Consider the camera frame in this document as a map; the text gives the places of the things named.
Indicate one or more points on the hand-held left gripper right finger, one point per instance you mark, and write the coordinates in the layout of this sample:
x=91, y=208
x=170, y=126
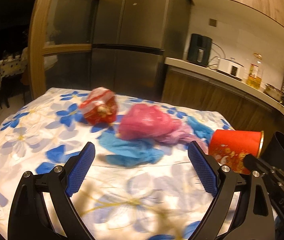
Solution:
x=203, y=172

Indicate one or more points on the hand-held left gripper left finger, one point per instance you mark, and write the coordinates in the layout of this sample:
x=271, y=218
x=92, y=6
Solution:
x=79, y=172

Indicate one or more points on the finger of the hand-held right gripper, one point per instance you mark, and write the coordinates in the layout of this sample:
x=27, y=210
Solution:
x=255, y=165

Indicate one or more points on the red cylindrical can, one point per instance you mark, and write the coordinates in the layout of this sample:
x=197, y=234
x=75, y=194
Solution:
x=232, y=145

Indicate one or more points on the blue plastic bag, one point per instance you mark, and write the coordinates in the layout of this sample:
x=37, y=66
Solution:
x=127, y=150
x=202, y=130

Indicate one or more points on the purple plastic bag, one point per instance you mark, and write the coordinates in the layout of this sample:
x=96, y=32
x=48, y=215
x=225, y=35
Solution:
x=179, y=136

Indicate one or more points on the floral blue and white blanket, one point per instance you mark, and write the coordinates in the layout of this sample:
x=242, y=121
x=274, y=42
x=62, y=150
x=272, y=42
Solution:
x=32, y=130

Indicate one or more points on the red wrapped package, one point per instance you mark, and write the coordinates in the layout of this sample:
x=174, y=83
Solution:
x=99, y=110

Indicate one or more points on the steel pot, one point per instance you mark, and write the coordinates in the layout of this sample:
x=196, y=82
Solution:
x=273, y=92

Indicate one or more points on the wooden lower cabinets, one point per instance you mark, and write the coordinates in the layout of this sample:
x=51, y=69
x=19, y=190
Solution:
x=207, y=97

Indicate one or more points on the pink plastic bag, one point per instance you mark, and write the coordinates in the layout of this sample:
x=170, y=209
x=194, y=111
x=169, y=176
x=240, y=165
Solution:
x=144, y=122

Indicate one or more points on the cooking oil bottle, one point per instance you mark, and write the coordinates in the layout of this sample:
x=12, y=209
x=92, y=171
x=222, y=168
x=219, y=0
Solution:
x=254, y=77

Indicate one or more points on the white electric cooker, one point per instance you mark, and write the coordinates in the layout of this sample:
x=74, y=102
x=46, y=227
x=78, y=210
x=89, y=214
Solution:
x=229, y=67

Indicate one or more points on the table with dotted cloth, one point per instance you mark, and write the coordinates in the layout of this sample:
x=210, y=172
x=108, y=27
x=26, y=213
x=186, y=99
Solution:
x=9, y=70

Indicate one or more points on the black air fryer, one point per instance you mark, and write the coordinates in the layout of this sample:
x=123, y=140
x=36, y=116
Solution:
x=198, y=47

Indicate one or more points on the wooden glass door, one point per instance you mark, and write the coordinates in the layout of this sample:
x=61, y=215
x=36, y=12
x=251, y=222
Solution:
x=37, y=42

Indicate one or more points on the dark grey refrigerator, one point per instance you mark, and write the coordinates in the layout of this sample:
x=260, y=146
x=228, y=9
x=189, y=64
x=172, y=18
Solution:
x=137, y=30

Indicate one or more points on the wooden upper cabinet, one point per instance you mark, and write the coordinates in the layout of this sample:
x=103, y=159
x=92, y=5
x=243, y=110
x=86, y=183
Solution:
x=257, y=0

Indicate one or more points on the dark wall switch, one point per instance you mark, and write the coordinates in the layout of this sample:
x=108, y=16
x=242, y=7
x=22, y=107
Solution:
x=213, y=22

